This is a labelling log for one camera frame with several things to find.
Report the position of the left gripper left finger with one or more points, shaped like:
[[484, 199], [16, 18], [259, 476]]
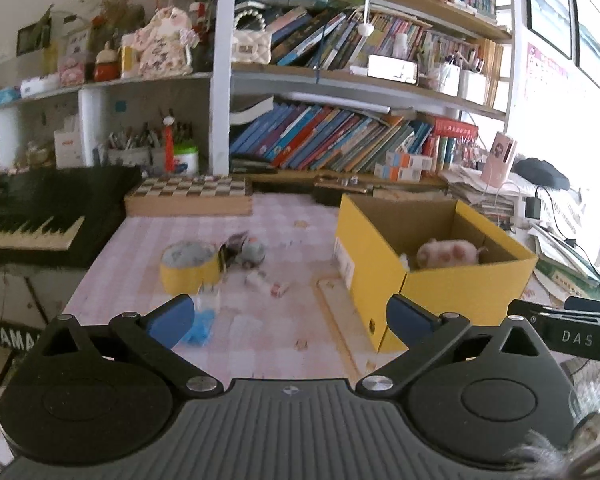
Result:
[[151, 338]]

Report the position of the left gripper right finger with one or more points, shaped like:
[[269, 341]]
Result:
[[431, 341]]

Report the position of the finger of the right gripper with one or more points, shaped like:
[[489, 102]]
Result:
[[582, 304]]

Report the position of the blue glove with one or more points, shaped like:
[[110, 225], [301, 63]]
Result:
[[200, 332]]

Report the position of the yellow tape roll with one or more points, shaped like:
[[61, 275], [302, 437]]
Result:
[[187, 266]]

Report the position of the pink plush pig toy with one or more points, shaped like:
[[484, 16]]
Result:
[[438, 254]]

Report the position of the black binder clip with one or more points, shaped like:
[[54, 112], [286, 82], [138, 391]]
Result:
[[230, 251]]

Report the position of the white power adapter plug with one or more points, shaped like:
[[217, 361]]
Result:
[[208, 298]]

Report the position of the green thick dictionary book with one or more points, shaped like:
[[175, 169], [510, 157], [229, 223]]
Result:
[[568, 281]]

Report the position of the yellow cardboard box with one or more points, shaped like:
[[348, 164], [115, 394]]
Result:
[[376, 246]]

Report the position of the black charger plug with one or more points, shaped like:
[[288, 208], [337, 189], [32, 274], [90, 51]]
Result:
[[532, 208]]

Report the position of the pink checkered tablecloth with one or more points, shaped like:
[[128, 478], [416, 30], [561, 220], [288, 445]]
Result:
[[293, 319]]

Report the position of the wooden chess board box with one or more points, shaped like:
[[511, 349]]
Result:
[[177, 196]]

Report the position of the black Yamaha keyboard piano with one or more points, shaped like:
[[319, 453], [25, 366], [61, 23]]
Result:
[[62, 218]]

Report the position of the pink phone holder box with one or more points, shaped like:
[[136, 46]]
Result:
[[499, 161]]

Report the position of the orange white small box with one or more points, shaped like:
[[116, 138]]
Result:
[[405, 160]]

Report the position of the white pen holder cup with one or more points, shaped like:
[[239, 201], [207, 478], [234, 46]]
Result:
[[130, 157]]

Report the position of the green lid white jar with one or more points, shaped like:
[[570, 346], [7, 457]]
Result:
[[186, 160]]

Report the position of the red white ornament stick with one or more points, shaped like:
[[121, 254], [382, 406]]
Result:
[[168, 145]]

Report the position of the white wooden bookshelf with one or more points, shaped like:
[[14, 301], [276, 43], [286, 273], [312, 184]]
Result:
[[242, 77]]

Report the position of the pink floral fabric doll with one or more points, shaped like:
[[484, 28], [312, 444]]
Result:
[[166, 44]]

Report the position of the white quilted handbag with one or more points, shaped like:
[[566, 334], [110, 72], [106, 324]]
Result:
[[251, 41]]

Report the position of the keyboard stand black frame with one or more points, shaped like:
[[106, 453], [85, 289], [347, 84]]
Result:
[[5, 329]]

